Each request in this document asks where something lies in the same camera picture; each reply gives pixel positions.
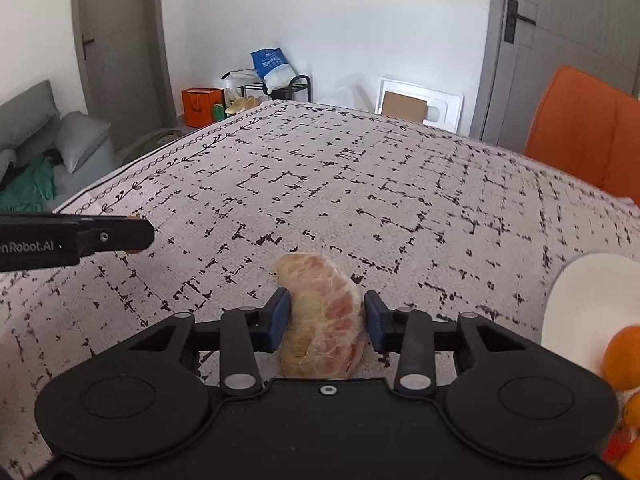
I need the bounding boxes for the grey sofa cushion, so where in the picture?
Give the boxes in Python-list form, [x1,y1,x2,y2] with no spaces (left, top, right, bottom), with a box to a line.
[55,111,111,174]

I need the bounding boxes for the green cloth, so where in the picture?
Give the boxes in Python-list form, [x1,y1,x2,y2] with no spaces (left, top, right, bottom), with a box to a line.
[0,152,56,212]

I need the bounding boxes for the grey sofa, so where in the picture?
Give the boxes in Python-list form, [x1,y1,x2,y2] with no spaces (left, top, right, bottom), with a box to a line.
[0,79,114,212]

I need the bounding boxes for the white ceramic plate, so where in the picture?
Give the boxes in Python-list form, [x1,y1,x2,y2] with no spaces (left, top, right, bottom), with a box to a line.
[542,252,640,466]

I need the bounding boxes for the yellow slippers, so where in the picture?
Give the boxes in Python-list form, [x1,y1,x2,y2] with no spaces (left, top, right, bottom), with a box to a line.
[225,97,264,116]

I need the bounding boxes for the small orange kumquat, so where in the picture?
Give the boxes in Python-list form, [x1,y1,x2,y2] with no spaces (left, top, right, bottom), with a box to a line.
[125,214,146,254]
[622,392,640,429]
[617,440,640,480]

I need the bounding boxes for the small red hawthorn fruit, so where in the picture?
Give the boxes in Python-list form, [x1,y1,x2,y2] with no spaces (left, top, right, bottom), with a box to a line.
[602,427,636,464]

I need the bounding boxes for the blue and white plastic bag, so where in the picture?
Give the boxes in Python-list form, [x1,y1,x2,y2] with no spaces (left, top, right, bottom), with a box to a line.
[250,48,296,95]

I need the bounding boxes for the curved peeled pomelo segment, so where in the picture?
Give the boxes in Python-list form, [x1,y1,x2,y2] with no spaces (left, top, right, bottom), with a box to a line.
[272,252,369,380]

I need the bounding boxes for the large orange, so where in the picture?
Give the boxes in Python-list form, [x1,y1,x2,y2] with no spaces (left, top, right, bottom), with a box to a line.
[602,325,640,391]

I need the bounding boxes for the orange paper bag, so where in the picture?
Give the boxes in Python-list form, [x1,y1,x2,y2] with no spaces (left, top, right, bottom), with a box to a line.
[181,87,226,129]

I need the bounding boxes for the plain grey door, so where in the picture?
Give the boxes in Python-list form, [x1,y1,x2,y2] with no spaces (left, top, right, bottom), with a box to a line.
[70,0,177,152]

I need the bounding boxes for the patterned white tablecloth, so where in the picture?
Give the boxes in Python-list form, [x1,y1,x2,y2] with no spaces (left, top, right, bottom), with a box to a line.
[0,100,640,480]

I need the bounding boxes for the black door handle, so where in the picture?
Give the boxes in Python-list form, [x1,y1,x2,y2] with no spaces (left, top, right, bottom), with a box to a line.
[504,0,537,44]

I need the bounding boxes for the grey door with black handle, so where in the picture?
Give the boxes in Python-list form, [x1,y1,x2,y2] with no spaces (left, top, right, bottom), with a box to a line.
[479,0,640,147]

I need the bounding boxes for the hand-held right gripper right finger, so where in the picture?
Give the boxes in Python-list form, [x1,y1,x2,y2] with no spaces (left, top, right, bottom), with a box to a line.
[364,290,528,396]

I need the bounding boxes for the orange chair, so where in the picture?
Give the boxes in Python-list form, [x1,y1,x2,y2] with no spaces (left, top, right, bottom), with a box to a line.
[523,65,640,207]

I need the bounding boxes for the brown cardboard sheet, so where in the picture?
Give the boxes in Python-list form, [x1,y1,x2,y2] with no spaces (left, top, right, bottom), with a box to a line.
[381,91,429,122]

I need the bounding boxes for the white foam board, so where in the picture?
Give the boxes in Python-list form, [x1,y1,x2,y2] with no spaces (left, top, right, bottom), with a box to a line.
[374,77,465,134]

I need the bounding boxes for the black metal rack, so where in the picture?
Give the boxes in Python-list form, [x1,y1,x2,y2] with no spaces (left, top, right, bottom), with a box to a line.
[235,72,312,107]

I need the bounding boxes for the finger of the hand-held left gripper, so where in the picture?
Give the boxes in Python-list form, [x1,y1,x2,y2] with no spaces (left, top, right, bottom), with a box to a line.
[74,215,156,257]

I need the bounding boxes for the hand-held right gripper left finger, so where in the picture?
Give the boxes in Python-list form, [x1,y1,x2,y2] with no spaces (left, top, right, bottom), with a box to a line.
[127,287,292,396]

